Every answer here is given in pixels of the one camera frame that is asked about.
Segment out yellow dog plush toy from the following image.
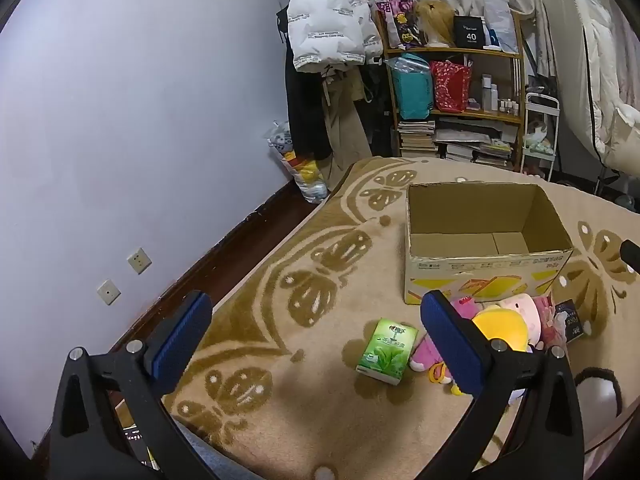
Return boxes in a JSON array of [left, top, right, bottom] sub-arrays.
[[472, 305, 530, 353]]

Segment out green tissue packet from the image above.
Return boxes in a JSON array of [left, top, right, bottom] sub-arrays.
[[356, 318, 420, 387]]

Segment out dark blue packet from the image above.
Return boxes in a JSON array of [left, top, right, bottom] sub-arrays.
[[554, 300, 586, 345]]

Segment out white puffer jacket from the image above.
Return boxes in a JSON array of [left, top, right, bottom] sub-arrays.
[[287, 0, 386, 73]]

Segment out red patterned bag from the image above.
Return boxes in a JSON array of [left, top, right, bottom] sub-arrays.
[[430, 60, 472, 113]]

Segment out row of cosmetic bottles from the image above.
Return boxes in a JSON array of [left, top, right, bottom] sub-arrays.
[[467, 74, 521, 113]]

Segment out wall socket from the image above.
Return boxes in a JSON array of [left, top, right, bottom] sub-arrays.
[[96, 279, 122, 307], [127, 247, 152, 276]]

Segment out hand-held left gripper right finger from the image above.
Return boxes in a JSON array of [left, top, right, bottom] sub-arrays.
[[419, 290, 586, 480]]

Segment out wooden shelf rack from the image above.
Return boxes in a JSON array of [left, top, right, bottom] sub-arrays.
[[375, 7, 526, 171]]

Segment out clear plastic bag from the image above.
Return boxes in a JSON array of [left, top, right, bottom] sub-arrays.
[[265, 120, 331, 204]]

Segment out black hanging clothes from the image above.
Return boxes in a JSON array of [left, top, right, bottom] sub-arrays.
[[282, 50, 333, 161]]

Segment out cardboard box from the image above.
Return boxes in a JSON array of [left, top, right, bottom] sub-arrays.
[[404, 182, 575, 307]]

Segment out purple patterned packets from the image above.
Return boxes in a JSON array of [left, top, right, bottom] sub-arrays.
[[377, 0, 426, 50]]

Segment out black box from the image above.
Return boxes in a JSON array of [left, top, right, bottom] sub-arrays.
[[453, 15, 487, 51]]

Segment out beige patterned blanket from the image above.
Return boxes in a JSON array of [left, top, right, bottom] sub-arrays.
[[162, 156, 640, 480]]

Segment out blonde wig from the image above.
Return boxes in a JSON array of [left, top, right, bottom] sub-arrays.
[[415, 0, 456, 47]]

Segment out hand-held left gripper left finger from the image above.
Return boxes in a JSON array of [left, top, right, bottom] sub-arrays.
[[50, 290, 216, 480]]

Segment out teal bag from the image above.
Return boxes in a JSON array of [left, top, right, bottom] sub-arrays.
[[390, 55, 433, 120]]

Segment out stack of books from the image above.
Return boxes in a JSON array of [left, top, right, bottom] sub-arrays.
[[397, 119, 518, 168]]

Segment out white plastic bag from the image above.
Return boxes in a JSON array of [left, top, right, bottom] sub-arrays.
[[482, 0, 518, 53]]

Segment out beige hanging trousers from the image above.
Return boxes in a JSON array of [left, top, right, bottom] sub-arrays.
[[320, 65, 373, 188]]

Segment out pink lollipop plush toy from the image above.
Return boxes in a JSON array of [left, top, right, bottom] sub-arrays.
[[500, 294, 543, 351]]

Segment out white trolley cart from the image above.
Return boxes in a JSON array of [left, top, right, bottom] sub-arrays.
[[520, 92, 561, 181]]

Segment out pink bear plush toy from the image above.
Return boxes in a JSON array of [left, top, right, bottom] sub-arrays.
[[409, 296, 478, 386]]

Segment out white folded duvet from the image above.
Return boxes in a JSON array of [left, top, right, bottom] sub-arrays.
[[542, 0, 640, 178]]

